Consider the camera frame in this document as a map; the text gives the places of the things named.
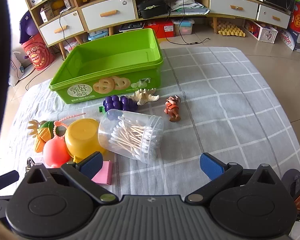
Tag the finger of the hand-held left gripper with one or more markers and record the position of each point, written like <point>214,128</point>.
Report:
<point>5,180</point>

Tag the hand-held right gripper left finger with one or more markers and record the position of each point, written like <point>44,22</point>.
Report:
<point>92,164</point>

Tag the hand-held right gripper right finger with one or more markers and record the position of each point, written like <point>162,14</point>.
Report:
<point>210,166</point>

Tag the pink sticky note pad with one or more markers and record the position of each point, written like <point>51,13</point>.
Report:
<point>103,173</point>

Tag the yellow plastic cup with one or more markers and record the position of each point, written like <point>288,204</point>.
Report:
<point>82,135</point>

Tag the clear cotton swab jar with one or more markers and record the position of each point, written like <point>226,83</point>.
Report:
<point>130,135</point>

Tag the toy corn cob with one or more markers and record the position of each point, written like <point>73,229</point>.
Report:
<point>43,135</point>

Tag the amber rubber hand toy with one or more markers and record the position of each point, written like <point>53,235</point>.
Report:
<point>35,125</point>

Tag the purple toy grapes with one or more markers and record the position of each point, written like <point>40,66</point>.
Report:
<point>117,102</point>

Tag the brown caveman figurine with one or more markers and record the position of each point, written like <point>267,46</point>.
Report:
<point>172,108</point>

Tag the white starfish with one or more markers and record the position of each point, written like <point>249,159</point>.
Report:
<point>142,96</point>

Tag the green plastic cookie box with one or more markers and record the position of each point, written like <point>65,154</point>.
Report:
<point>115,55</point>

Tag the grey plaid bed sheet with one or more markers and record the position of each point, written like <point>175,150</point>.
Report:
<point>227,105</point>

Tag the grey round object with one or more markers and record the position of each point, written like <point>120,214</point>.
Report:
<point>290,177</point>

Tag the white paper bag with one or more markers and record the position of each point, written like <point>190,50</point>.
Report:
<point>17,66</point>

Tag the clear plastic storage box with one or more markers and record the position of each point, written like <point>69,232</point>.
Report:
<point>71,46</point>

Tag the red printed bucket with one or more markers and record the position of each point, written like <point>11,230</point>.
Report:
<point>37,53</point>

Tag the clear storage box blue lid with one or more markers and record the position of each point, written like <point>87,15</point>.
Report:
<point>98,35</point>
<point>183,27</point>

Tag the stack of yellow egg trays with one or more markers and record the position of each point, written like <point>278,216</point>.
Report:
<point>230,28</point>

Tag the storage box with black top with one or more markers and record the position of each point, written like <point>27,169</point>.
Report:
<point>131,26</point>

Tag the white plastic crate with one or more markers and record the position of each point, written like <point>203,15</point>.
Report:
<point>263,32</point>

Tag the red cardboard box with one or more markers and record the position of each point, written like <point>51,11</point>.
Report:
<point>160,28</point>

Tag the blue and white carton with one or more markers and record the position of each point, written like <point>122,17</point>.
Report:
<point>293,40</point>

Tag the yellow shelf toy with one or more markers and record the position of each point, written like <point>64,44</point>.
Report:
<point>58,5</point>

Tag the black case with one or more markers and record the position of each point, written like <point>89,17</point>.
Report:
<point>152,7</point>

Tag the red gift box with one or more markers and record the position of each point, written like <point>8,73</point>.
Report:
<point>297,17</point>

